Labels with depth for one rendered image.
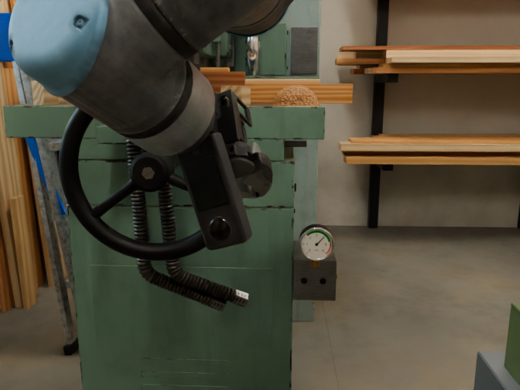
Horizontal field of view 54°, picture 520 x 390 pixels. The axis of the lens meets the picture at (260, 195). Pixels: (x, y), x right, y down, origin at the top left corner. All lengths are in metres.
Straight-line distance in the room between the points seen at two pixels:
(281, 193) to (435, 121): 2.62
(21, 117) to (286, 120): 0.50
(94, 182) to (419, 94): 2.72
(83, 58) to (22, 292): 2.09
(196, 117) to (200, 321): 0.66
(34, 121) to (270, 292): 0.55
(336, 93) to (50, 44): 0.80
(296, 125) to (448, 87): 2.64
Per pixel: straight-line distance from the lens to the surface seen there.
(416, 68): 2.95
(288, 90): 0.97
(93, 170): 1.02
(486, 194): 3.70
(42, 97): 1.06
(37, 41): 0.38
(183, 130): 0.45
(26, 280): 2.40
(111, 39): 0.37
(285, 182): 0.95
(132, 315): 1.08
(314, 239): 0.91
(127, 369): 1.14
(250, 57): 1.18
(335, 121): 3.38
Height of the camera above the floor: 0.94
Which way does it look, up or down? 12 degrees down
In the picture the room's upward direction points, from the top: straight up
